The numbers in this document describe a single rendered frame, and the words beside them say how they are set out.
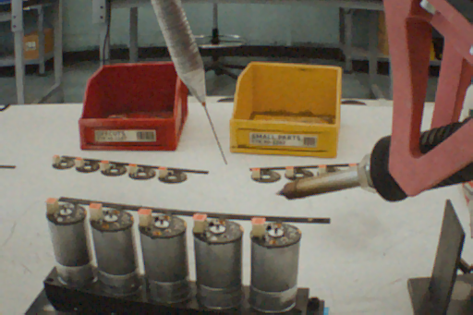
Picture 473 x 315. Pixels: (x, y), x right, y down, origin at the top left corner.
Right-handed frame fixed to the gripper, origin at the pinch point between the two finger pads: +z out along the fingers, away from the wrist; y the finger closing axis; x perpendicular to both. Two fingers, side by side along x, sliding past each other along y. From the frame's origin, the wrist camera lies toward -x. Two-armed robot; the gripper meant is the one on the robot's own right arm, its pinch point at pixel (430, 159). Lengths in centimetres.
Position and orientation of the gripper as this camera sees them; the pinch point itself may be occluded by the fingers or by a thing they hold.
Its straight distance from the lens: 21.2
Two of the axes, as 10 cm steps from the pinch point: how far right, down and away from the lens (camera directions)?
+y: -8.1, 1.9, -5.5
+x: 5.2, 6.8, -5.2
